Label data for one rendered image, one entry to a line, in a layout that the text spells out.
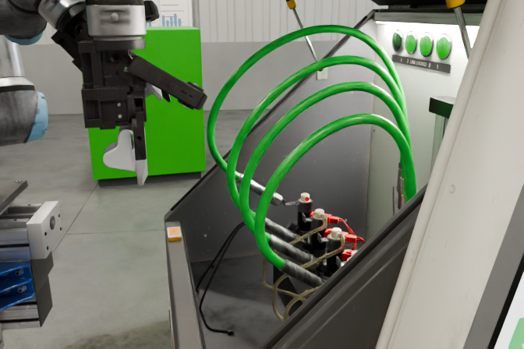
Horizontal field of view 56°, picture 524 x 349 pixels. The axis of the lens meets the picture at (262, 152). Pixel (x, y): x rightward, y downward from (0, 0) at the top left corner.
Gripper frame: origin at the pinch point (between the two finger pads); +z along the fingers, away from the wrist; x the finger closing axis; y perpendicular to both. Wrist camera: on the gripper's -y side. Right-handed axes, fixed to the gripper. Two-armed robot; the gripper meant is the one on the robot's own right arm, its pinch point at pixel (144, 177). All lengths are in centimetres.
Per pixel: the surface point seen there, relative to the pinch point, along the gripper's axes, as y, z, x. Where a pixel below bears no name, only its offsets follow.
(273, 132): -18.4, -6.7, 4.7
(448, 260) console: -30.4, 1.3, 30.9
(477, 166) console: -32.8, -8.6, 30.4
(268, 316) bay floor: -22.8, 38.2, -15.7
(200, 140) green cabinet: -43, 85, -341
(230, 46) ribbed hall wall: -124, 27, -651
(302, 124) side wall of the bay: -38, 4, -43
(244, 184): -14.1, 0.7, 4.7
